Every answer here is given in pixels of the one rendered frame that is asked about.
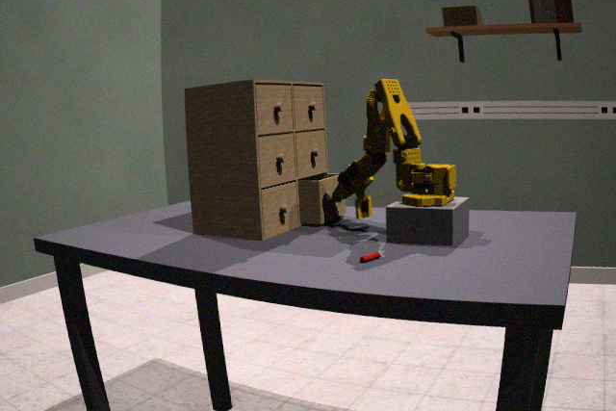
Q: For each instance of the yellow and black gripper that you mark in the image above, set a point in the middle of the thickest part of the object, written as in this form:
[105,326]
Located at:
[346,188]

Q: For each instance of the red cylinder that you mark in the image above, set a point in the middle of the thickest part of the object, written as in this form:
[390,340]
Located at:
[370,257]

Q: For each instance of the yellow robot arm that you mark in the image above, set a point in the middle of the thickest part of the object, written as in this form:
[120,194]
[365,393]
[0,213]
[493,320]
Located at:
[407,156]

